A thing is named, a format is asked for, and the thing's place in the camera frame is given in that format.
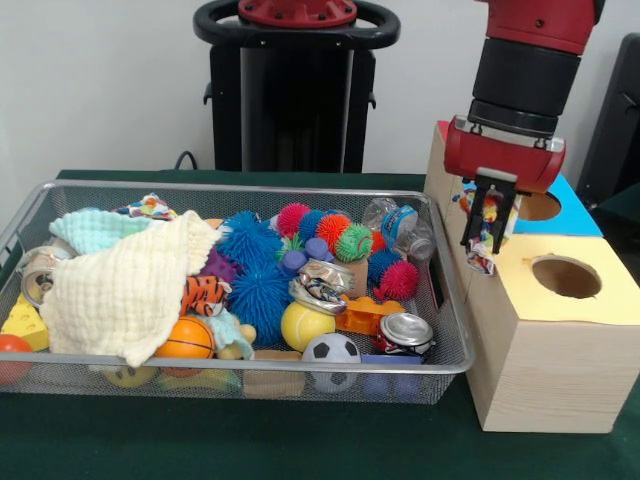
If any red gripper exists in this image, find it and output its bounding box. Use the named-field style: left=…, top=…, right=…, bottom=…
left=443, top=116, right=567, bottom=257

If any multicolour patterned cloth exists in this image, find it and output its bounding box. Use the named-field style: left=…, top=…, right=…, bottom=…
left=456, top=186, right=519, bottom=277

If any cream knitted cloth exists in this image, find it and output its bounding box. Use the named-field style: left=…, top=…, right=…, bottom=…
left=40, top=212, right=221, bottom=368

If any clear mesh bin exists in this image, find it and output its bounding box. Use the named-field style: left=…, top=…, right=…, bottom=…
left=0, top=180, right=476, bottom=406

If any wooden box with three holes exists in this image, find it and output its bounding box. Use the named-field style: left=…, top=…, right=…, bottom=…
left=423, top=122, right=640, bottom=434

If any crushed red drink can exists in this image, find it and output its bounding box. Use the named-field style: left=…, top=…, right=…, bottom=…
left=374, top=312, right=438, bottom=359

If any black monitor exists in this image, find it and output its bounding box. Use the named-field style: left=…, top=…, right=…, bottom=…
left=578, top=33, right=640, bottom=226

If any black and white soccer ball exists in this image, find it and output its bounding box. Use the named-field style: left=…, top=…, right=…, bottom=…
left=303, top=333, right=363, bottom=394

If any yellow tennis ball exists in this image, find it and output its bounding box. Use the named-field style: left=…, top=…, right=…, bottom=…
left=280, top=302, right=337, bottom=353

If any blue spiky rubber ball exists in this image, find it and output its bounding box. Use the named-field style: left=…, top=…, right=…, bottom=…
left=228, top=262, right=296, bottom=346
left=217, top=210, right=286, bottom=271

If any striped tiger plush toy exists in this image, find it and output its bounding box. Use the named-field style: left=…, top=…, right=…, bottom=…
left=180, top=275, right=233, bottom=319

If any orange toy basketball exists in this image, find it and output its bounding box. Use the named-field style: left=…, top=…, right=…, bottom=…
left=154, top=318, right=216, bottom=361

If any mint green cloth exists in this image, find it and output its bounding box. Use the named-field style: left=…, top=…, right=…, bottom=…
left=50, top=207, right=151, bottom=256

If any silver drink can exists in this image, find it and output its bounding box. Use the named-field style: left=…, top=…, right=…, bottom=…
left=18, top=245, right=61, bottom=309

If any yellow cheese wedge toy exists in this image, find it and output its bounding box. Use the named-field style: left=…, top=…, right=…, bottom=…
left=0, top=295, right=49, bottom=353

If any red ball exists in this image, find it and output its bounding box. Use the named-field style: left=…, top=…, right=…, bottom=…
left=0, top=334, right=33, bottom=386

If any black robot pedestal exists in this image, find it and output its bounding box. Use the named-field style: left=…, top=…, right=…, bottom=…
left=193, top=0, right=401, bottom=173

